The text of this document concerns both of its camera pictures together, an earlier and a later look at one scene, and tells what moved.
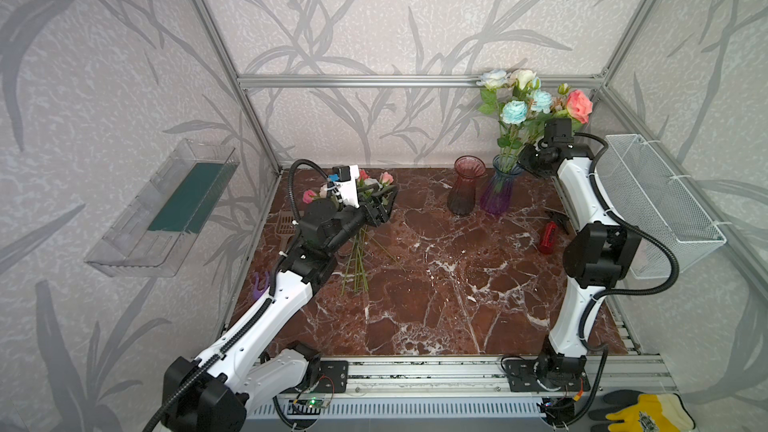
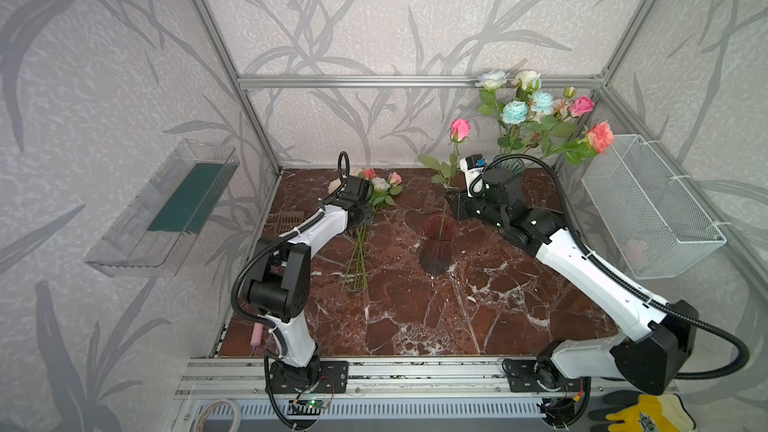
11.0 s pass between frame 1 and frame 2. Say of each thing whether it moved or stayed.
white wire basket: stayed
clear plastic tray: stayed
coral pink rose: moved
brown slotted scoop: stayed
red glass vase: moved
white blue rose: stayed
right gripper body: moved
